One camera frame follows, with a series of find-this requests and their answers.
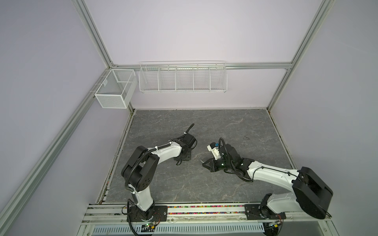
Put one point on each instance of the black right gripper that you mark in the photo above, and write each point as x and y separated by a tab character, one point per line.
212	166

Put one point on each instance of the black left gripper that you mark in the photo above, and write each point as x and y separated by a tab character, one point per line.
188	158

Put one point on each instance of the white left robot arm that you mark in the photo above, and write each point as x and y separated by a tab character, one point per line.
140	169

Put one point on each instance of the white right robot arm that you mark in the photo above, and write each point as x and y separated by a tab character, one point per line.
307	192

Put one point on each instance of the aluminium horizontal back bar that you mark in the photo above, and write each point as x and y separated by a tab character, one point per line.
257	65

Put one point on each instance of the small white mesh basket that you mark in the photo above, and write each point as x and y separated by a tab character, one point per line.
116	89

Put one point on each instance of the aluminium left side bar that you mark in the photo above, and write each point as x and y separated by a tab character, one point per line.
20	199

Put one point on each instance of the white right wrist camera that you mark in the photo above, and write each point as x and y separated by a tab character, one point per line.
214	149

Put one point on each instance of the long white wire basket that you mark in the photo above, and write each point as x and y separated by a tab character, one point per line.
183	76

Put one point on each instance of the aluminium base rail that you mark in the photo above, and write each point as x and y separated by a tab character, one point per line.
208	219

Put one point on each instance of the aluminium frame corner post left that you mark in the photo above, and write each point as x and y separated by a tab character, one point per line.
88	22

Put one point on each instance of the aluminium frame corner post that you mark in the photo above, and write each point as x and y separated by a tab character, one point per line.
88	22
315	25

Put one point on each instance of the aluminium frame corner post right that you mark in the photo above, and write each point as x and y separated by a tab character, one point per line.
315	25

